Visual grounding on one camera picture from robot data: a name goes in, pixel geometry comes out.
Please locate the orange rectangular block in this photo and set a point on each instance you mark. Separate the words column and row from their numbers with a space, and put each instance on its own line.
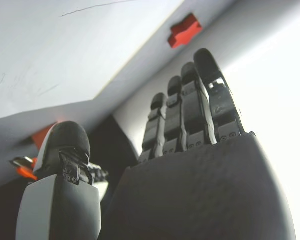
column 41, row 136

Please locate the orange black utility knife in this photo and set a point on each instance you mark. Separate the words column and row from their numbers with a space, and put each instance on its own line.
column 25, row 170

